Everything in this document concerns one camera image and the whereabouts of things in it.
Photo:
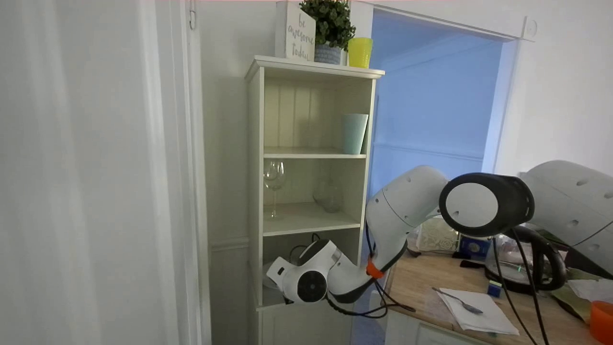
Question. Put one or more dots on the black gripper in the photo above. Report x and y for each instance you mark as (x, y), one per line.
(306, 250)

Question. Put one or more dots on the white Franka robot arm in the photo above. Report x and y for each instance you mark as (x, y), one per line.
(408, 202)

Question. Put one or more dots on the cream wooden shelf cabinet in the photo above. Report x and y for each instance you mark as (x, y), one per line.
(254, 192)

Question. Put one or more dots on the clear wine glass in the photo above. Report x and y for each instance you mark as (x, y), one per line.
(274, 177)

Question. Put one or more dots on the pale teal cup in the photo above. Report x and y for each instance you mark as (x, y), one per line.
(352, 133)

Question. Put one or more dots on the beige patterned box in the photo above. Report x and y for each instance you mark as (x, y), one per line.
(433, 238)

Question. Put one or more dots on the blue and white box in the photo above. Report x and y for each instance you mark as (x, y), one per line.
(473, 248)

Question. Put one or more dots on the metal spoon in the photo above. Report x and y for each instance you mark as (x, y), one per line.
(465, 307)

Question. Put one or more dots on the white paper napkin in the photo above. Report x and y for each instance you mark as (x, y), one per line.
(484, 319)

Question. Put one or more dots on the small blue white packet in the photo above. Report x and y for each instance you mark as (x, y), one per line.
(494, 288)

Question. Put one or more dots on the yellow plastic cup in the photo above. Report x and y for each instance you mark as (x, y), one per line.
(358, 52)

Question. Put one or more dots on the white lettered sign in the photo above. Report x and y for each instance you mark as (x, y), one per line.
(297, 33)

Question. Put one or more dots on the green potted plant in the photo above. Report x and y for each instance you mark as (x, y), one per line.
(327, 22)

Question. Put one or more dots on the black glass electric kettle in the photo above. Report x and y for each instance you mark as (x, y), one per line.
(547, 261)

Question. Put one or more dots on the metal door hinge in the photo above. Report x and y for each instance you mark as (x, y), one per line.
(189, 18)

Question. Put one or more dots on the orange plastic cup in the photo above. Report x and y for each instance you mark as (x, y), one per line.
(603, 323)

